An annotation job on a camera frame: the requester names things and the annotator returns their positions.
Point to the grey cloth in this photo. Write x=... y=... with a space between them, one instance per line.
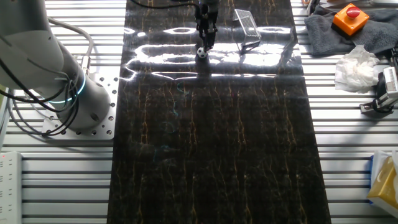
x=323 y=34

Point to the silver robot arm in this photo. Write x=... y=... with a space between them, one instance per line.
x=37 y=56

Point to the yellow tissue pack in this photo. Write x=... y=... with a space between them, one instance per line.
x=384 y=183

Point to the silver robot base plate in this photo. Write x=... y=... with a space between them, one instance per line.
x=105 y=124

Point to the white power strip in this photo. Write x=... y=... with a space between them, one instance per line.
x=9 y=186

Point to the black marble-pattern mat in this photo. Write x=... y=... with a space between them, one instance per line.
x=202 y=149

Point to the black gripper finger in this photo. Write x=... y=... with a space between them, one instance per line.
x=211 y=40
x=203 y=35

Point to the small black-white soccer ball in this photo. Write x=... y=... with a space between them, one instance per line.
x=202 y=53

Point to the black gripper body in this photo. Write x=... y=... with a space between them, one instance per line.
x=206 y=18

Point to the crumpled white tissue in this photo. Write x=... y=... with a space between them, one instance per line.
x=357 y=71

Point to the orange emergency stop box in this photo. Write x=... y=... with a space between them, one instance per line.
x=349 y=21

